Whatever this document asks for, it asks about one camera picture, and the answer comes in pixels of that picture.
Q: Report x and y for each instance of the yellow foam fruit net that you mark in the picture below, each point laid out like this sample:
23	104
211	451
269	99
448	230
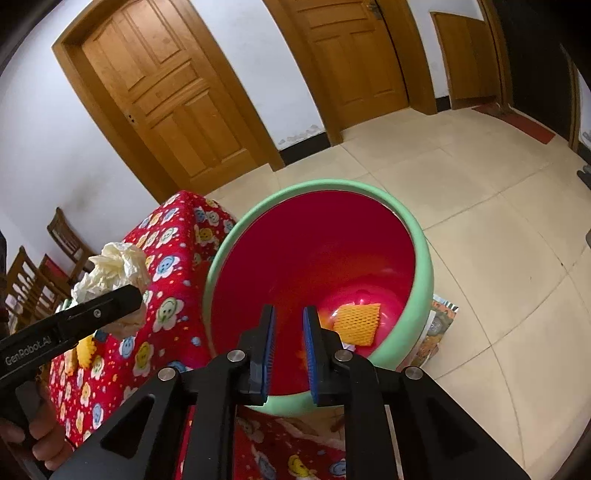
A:
87	351

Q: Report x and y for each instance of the white paper scrap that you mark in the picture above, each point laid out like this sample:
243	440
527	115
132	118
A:
349	346

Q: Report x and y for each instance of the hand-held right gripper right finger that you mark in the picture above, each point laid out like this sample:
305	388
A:
310	355

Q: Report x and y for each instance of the wooden panel door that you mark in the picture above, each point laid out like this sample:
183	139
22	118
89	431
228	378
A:
161	92

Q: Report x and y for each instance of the red floral tablecloth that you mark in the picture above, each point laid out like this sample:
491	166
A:
175	258

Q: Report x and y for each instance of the wooden chair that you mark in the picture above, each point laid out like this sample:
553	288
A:
27	286
64	235

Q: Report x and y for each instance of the wooden door with lock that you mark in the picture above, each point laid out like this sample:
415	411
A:
355	60

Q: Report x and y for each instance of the orange foam fruit net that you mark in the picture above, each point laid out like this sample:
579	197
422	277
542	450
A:
358	323

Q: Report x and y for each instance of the colourful printed magazine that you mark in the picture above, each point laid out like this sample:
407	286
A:
438	327

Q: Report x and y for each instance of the red basin with green rim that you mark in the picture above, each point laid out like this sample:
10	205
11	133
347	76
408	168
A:
323	258

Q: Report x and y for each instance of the person's left hand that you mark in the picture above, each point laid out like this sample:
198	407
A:
48	438

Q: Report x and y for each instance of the white tissue paper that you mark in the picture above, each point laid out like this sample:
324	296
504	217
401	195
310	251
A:
120	265

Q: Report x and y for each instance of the red doormat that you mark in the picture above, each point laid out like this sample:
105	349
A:
517	121

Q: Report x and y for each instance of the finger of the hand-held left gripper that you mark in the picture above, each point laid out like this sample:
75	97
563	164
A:
106	309

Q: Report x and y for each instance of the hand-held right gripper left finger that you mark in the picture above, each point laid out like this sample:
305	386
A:
267	355

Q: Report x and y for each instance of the dark shoe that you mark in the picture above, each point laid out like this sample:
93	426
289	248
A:
584	179

